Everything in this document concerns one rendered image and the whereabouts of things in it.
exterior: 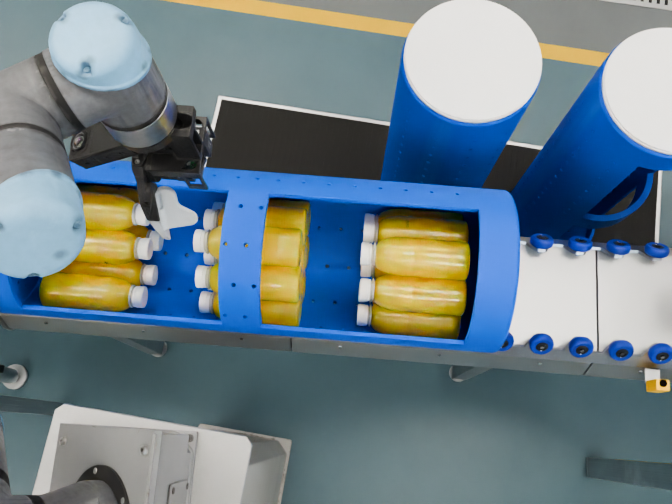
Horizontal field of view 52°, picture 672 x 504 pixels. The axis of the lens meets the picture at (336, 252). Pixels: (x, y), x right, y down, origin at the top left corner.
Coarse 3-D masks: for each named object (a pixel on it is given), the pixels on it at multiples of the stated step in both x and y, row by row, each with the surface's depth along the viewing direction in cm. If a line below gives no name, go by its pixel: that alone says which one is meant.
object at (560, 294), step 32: (544, 256) 139; (576, 256) 139; (608, 256) 139; (640, 256) 139; (544, 288) 137; (576, 288) 137; (608, 288) 137; (640, 288) 137; (0, 320) 140; (32, 320) 140; (64, 320) 139; (512, 320) 136; (544, 320) 136; (576, 320) 136; (608, 320) 136; (640, 320) 136; (320, 352) 142; (352, 352) 141; (384, 352) 140; (416, 352) 139; (448, 352) 138; (640, 352) 134
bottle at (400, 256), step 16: (384, 240) 116; (400, 240) 115; (416, 240) 116; (432, 240) 116; (384, 256) 115; (400, 256) 114; (416, 256) 114; (432, 256) 114; (448, 256) 114; (464, 256) 114; (384, 272) 117; (400, 272) 115; (416, 272) 115; (432, 272) 115; (448, 272) 115; (464, 272) 114
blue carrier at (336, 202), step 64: (192, 192) 131; (256, 192) 112; (320, 192) 113; (384, 192) 113; (448, 192) 115; (192, 256) 136; (256, 256) 108; (320, 256) 136; (512, 256) 107; (128, 320) 117; (192, 320) 116; (256, 320) 113; (320, 320) 129
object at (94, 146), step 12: (84, 132) 79; (96, 132) 78; (108, 132) 77; (72, 144) 80; (84, 144) 79; (96, 144) 78; (108, 144) 76; (120, 144) 75; (72, 156) 80; (84, 156) 78; (96, 156) 78; (108, 156) 78; (120, 156) 77
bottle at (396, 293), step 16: (384, 288) 117; (400, 288) 117; (416, 288) 117; (432, 288) 117; (448, 288) 117; (464, 288) 117; (384, 304) 118; (400, 304) 117; (416, 304) 117; (432, 304) 117; (448, 304) 117; (464, 304) 116
